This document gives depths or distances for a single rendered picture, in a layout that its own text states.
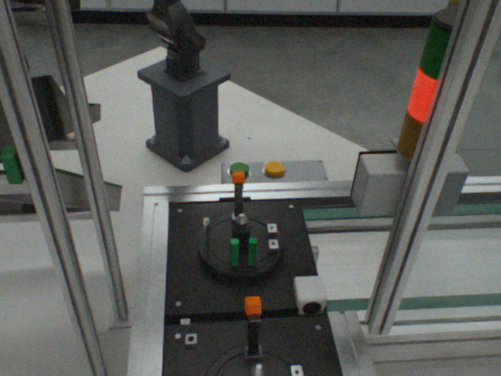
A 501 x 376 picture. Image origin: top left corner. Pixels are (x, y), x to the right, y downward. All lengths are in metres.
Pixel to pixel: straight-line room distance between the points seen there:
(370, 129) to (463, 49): 2.45
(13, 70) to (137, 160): 0.83
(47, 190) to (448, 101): 0.38
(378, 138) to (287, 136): 1.62
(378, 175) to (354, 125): 2.35
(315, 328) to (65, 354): 0.40
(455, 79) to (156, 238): 0.57
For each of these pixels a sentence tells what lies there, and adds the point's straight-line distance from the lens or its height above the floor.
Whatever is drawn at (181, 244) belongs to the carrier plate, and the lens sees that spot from 0.88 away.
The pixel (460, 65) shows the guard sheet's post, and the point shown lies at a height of 1.39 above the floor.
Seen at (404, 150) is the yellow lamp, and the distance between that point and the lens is 0.61.
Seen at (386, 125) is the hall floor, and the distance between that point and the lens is 3.02.
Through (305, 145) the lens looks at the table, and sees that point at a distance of 1.29.
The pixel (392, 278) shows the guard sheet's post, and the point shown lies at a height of 1.09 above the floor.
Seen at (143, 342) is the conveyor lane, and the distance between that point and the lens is 0.79.
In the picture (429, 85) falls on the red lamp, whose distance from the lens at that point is 0.57.
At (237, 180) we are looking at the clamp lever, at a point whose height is 1.07.
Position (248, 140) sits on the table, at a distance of 1.29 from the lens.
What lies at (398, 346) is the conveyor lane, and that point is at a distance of 0.85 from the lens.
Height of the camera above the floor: 1.62
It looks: 40 degrees down
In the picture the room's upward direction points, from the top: 3 degrees clockwise
